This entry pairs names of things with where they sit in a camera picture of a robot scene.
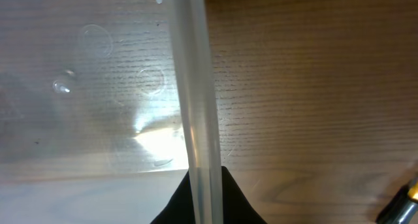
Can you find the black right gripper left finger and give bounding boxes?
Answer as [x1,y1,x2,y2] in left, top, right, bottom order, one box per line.
[151,172,195,224]

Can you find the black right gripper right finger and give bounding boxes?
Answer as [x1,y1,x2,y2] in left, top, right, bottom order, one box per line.
[221,166,266,224]

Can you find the clear plastic container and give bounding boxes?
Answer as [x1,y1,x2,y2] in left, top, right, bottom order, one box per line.
[1,0,223,223]

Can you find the black yellow screwdriver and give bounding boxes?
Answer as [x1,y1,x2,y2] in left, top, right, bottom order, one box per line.
[375,177,417,224]

